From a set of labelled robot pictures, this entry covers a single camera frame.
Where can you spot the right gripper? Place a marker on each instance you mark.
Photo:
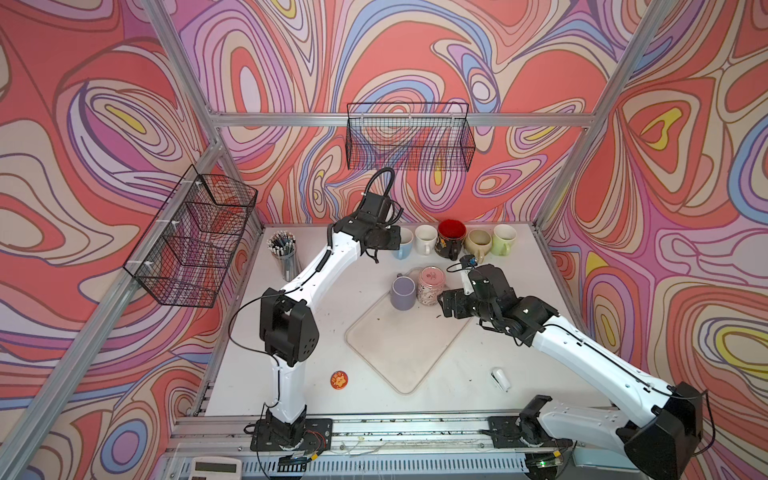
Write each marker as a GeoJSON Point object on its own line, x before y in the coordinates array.
{"type": "Point", "coordinates": [457, 295]}

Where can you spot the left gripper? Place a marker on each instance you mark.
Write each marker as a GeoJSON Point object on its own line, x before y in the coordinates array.
{"type": "Point", "coordinates": [395, 238]}

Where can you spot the light blue mug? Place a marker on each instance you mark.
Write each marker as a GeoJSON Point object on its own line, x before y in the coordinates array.
{"type": "Point", "coordinates": [406, 244]}

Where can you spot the white mug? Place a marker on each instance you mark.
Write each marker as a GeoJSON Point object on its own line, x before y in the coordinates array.
{"type": "Point", "coordinates": [425, 239]}

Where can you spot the cream round mug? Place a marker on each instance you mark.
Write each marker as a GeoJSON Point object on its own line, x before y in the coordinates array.
{"type": "Point", "coordinates": [478, 243]}

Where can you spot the pink patterned mug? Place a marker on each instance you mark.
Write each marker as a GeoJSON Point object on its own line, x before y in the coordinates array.
{"type": "Point", "coordinates": [430, 285]}

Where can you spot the light green mug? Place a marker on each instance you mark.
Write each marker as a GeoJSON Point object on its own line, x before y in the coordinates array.
{"type": "Point", "coordinates": [503, 238]}

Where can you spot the purple mug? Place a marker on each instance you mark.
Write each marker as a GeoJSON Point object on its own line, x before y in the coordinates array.
{"type": "Point", "coordinates": [403, 293]}

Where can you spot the black mug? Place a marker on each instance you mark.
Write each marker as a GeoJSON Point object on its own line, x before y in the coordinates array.
{"type": "Point", "coordinates": [451, 236]}

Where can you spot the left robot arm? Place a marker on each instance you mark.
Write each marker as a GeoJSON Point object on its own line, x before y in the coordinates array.
{"type": "Point", "coordinates": [287, 325]}

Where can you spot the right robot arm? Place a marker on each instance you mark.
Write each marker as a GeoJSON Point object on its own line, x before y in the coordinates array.
{"type": "Point", "coordinates": [657, 426]}

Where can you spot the small white object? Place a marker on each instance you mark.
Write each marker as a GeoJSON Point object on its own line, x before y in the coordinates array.
{"type": "Point", "coordinates": [500, 378]}

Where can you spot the metal pen holder cup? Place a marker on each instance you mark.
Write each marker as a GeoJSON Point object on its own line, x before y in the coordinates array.
{"type": "Point", "coordinates": [282, 246]}

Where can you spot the beige plastic tray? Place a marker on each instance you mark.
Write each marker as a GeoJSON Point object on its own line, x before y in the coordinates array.
{"type": "Point", "coordinates": [402, 347]}

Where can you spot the white device with display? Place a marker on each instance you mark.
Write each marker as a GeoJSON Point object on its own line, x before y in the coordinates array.
{"type": "Point", "coordinates": [215, 468]}

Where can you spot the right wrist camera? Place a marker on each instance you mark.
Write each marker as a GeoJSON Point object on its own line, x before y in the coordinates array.
{"type": "Point", "coordinates": [468, 263]}

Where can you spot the black wire basket back wall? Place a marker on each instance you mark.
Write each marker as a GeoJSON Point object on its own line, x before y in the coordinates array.
{"type": "Point", "coordinates": [409, 136]}

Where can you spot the black wire basket wall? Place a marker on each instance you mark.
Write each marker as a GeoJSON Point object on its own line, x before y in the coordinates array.
{"type": "Point", "coordinates": [409, 136]}
{"type": "Point", "coordinates": [184, 257]}

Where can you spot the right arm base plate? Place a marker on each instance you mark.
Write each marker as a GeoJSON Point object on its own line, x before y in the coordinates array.
{"type": "Point", "coordinates": [510, 432]}

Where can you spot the black wire basket left wall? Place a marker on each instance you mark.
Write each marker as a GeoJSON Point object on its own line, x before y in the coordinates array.
{"type": "Point", "coordinates": [184, 257]}

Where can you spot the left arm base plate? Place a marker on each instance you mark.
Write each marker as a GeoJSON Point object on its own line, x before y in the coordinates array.
{"type": "Point", "coordinates": [313, 435]}

